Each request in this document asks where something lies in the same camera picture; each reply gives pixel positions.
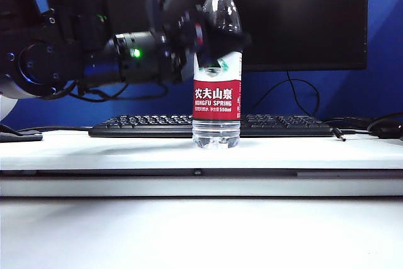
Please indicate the blue office partition panel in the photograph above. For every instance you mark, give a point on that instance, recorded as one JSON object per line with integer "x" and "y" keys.
{"x": 384, "y": 29}

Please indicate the white rounded plastic stand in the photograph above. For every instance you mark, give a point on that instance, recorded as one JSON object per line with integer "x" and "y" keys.
{"x": 6, "y": 108}

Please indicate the black Logitech computer mouse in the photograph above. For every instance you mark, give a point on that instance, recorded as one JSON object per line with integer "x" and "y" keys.
{"x": 388, "y": 133}

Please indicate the clear plastic water bottle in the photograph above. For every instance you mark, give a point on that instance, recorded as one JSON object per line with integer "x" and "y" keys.
{"x": 217, "y": 99}

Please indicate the black computer keyboard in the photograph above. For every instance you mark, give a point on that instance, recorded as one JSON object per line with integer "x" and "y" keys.
{"x": 283, "y": 125}

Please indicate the black computer monitor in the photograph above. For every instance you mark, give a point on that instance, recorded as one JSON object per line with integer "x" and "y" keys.
{"x": 299, "y": 29}

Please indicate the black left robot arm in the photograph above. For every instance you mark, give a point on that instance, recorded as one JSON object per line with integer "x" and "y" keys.
{"x": 72, "y": 29}

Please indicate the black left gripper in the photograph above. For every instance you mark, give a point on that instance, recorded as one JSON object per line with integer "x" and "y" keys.
{"x": 182, "y": 48}

